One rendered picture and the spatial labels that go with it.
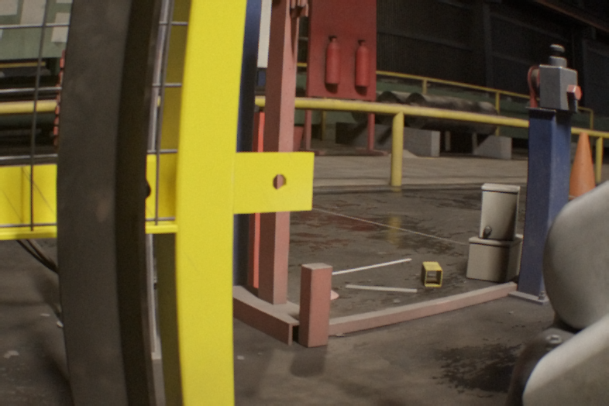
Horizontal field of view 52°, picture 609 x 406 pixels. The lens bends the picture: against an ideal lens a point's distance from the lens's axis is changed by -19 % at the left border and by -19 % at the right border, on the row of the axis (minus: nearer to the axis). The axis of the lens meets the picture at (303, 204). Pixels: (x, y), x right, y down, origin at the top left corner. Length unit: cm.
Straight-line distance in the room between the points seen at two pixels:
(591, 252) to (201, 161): 57
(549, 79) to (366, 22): 649
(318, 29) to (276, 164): 732
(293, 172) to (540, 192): 139
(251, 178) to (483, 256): 163
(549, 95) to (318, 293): 88
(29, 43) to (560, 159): 540
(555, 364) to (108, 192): 59
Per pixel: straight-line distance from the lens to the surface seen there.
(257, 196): 65
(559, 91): 196
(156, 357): 140
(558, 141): 198
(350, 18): 824
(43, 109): 381
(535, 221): 202
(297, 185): 67
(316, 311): 152
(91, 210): 37
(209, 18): 57
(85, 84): 36
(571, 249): 98
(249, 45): 184
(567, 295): 99
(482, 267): 224
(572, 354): 81
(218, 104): 57
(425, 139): 883
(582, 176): 504
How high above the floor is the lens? 48
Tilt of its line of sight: 7 degrees down
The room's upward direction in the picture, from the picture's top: 2 degrees clockwise
